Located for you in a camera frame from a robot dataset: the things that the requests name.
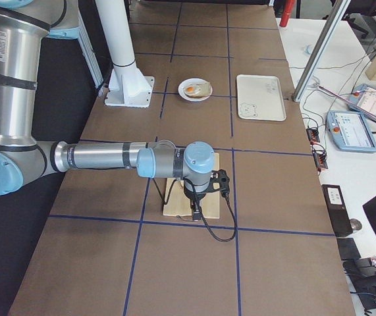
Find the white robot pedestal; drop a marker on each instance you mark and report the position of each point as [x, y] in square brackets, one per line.
[128, 87]

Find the teach pendant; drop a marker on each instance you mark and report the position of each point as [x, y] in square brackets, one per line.
[364, 96]
[350, 132]

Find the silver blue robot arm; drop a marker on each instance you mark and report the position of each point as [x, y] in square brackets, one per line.
[23, 25]

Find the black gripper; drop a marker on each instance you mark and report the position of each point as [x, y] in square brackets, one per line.
[195, 198]

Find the near teach pendant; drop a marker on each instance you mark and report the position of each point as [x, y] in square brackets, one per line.
[350, 132]

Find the black box with label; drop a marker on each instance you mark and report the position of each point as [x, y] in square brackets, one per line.
[336, 208]

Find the near orange black connector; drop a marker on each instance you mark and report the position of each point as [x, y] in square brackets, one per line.
[320, 159]

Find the orange black connector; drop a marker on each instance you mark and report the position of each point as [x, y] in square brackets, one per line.
[320, 159]
[313, 135]

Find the aluminium frame post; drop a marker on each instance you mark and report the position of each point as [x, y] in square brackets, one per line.
[335, 16]

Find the far orange black connector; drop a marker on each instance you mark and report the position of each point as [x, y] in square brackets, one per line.
[313, 135]

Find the fried egg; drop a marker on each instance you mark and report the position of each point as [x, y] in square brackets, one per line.
[192, 90]

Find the silver metal rod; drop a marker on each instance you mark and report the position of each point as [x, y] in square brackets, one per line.
[351, 105]

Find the cream bear tray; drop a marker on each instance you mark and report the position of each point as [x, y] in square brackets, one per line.
[260, 98]

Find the black flat device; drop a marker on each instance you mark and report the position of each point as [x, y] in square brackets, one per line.
[347, 249]

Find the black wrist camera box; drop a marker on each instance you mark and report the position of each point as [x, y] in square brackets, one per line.
[220, 182]

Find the white round plate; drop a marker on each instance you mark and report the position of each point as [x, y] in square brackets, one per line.
[192, 81]

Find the bottom bread slice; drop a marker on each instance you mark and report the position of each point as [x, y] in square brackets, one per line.
[201, 90]

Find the far teach pendant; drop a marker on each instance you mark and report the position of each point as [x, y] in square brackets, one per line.
[364, 96]

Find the wooden cutting board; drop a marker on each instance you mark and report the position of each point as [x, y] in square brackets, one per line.
[177, 204]

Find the red cylinder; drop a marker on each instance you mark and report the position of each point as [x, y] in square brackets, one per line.
[288, 7]

